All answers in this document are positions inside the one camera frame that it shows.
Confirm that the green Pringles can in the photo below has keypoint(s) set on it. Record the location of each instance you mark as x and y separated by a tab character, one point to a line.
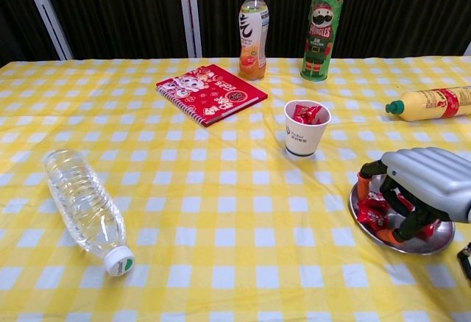
322	24

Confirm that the white paper cup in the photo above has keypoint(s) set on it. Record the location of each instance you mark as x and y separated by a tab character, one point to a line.
305	142

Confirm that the clear plastic water bottle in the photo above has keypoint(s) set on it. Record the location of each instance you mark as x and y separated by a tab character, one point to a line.
81	204

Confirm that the yellow squeeze bottle green cap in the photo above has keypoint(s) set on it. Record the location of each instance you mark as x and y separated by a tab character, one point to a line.
423	103

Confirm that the orange drink bottle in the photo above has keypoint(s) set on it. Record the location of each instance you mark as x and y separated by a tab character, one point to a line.
254	42

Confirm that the grey partition frame post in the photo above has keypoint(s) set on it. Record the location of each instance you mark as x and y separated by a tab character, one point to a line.
46	13
189	13
468	49

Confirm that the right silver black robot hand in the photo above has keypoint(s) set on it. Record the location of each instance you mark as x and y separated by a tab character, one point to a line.
430	178

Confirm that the dark curtain panel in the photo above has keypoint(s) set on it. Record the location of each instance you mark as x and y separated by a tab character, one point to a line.
221	13
397	13
14	13
121	13

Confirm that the red spiral notebook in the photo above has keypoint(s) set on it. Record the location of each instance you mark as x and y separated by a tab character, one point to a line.
213	94

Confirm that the silver metal plate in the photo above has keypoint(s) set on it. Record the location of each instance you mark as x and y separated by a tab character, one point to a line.
434	243

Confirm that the yellow white checked tablecloth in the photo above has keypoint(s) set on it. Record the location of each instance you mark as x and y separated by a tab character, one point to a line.
221	208

